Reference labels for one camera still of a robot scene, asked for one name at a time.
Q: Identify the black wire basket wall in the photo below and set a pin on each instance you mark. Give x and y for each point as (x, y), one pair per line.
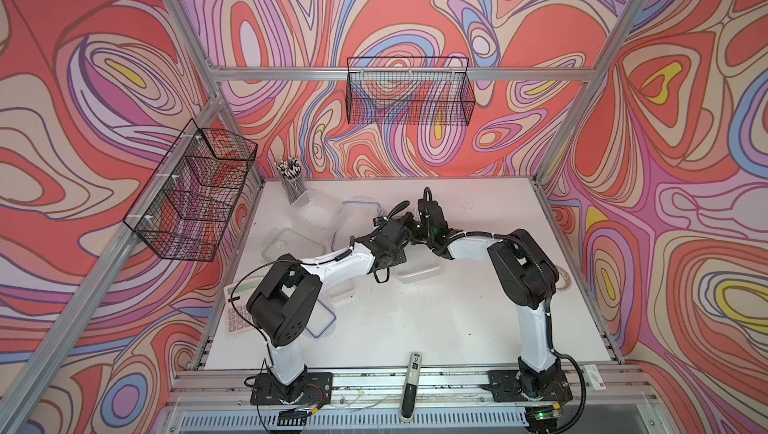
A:
(426, 99)
(200, 180)

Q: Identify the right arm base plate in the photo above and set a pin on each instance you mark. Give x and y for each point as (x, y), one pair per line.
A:
(529, 386)

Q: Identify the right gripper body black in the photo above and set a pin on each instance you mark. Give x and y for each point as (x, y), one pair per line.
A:
(418, 232)

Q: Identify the tape roll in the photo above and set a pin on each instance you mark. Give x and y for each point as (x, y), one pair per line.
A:
(564, 281)

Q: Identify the white calculator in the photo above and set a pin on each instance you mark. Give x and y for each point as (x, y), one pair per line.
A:
(236, 297)

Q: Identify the white red label tag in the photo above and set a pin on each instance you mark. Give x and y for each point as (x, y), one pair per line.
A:
(594, 378)

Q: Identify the clear lunch box green lid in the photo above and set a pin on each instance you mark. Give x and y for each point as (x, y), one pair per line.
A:
(317, 211)

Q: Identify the small blue rimmed lid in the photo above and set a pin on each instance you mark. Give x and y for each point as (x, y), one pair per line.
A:
(323, 318)

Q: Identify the aluminium frame rail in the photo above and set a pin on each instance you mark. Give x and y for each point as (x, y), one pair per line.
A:
(338, 74)

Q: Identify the small clear box blue lid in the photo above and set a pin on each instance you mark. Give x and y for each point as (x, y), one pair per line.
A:
(341, 291)

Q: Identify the mesh pen cup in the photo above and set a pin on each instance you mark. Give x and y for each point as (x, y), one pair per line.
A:
(291, 175)

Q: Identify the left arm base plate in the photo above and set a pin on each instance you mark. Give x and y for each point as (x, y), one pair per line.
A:
(312, 388)

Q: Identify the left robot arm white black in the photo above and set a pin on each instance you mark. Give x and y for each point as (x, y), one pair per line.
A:
(282, 304)

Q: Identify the translucent green lunch box lid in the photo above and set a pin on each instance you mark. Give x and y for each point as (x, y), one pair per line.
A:
(288, 241)

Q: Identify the black wire basket back wall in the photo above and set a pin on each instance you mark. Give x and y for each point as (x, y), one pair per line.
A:
(426, 99)

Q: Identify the black wire basket left wall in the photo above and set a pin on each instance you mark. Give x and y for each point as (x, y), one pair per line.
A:
(200, 180)

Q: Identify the large clear box blue lid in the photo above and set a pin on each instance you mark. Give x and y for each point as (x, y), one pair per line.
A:
(421, 263)

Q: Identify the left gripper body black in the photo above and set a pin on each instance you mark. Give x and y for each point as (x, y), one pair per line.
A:
(396, 257)

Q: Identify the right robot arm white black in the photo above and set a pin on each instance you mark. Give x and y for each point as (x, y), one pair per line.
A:
(526, 275)

